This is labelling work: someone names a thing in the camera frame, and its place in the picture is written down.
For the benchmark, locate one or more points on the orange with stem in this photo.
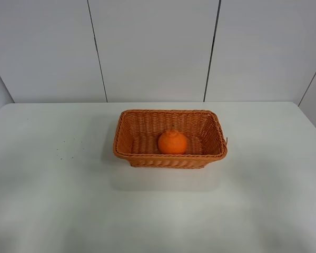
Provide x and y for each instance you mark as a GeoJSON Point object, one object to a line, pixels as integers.
{"type": "Point", "coordinates": [172, 141]}

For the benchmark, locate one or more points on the orange wicker basket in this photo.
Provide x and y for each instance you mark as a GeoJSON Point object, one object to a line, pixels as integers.
{"type": "Point", "coordinates": [138, 131]}

